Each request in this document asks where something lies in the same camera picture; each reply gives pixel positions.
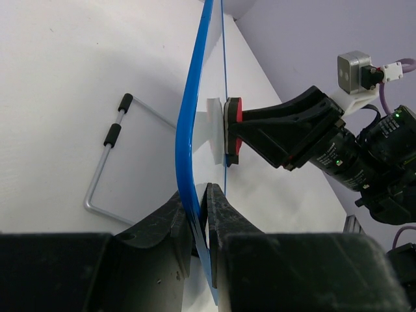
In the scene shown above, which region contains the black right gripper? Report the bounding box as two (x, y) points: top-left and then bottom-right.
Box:
(235, 86), (385, 192)

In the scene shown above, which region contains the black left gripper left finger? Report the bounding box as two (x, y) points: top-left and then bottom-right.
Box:
(1, 194), (192, 311)

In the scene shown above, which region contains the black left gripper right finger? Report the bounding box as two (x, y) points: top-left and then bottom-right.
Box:
(206, 183), (412, 311)

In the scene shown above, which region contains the red bone-shaped eraser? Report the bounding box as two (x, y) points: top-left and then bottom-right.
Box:
(224, 97), (242, 158)

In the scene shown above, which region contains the blue framed whiteboard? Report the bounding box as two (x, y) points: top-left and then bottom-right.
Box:
(175, 1), (228, 304)

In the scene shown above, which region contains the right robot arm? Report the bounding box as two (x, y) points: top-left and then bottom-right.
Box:
(224, 86), (415, 225)

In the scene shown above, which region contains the black whiteboard foot clip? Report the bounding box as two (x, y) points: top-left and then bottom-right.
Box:
(226, 154), (239, 168)

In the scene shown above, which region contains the metal whiteboard kickstand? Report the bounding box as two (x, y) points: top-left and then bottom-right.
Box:
(84, 94), (177, 225)

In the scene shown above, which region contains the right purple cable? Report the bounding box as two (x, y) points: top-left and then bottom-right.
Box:
(378, 57), (416, 116)

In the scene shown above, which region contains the purple cable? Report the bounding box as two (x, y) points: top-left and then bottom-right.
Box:
(391, 226), (416, 251)
(378, 57), (416, 116)

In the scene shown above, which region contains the aluminium right side rail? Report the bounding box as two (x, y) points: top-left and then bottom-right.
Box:
(343, 214), (365, 234)

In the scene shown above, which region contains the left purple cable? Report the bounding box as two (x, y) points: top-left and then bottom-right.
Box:
(391, 226), (416, 251)

